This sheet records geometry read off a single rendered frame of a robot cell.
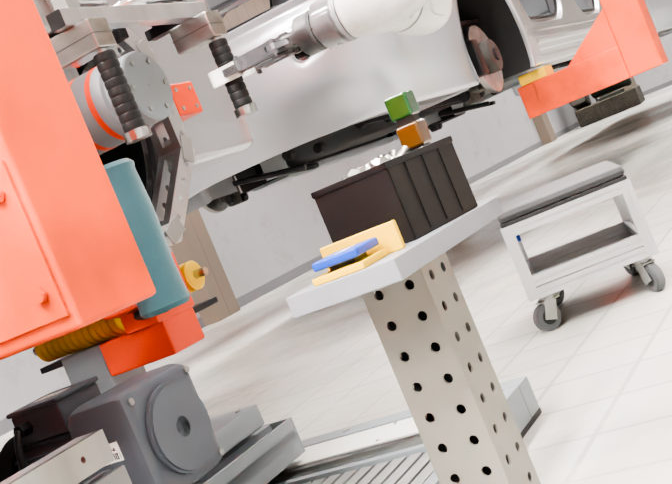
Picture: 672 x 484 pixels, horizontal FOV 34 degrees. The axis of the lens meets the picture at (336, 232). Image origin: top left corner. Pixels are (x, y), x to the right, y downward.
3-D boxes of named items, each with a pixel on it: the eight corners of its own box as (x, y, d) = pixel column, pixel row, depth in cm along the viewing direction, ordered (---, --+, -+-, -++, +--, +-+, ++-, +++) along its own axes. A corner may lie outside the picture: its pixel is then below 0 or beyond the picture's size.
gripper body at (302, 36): (318, 49, 188) (275, 70, 192) (339, 46, 195) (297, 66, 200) (301, 8, 188) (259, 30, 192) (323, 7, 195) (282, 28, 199)
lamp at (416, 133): (412, 149, 178) (403, 126, 178) (433, 140, 176) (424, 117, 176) (403, 152, 174) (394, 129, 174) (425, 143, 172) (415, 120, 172)
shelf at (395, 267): (413, 246, 181) (406, 229, 181) (504, 213, 173) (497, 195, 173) (293, 319, 143) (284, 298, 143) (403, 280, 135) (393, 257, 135)
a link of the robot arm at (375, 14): (343, 41, 184) (378, 45, 195) (422, 2, 176) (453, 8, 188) (322, -18, 184) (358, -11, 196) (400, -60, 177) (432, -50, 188)
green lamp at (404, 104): (401, 120, 178) (391, 97, 177) (422, 111, 176) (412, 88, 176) (391, 123, 174) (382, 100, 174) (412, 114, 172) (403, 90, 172)
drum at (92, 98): (103, 159, 206) (74, 89, 205) (188, 116, 195) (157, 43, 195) (54, 171, 193) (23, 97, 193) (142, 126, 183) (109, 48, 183)
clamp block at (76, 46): (78, 68, 177) (65, 37, 177) (118, 45, 173) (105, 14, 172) (58, 70, 173) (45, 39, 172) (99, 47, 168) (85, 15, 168)
